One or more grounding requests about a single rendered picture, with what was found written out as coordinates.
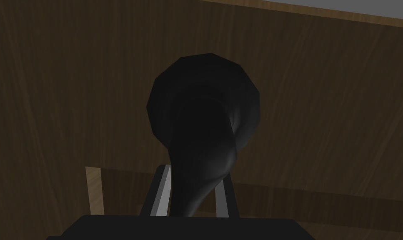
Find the brown wooden door leaf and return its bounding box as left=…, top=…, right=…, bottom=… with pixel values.
left=0, top=0, right=403, bottom=240

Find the black round door knob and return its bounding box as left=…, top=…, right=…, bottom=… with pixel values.
left=146, top=52, right=261, bottom=218

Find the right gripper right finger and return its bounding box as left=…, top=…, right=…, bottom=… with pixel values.
left=214, top=176, right=240, bottom=219

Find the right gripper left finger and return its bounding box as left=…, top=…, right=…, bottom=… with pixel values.
left=139, top=164, right=172, bottom=217

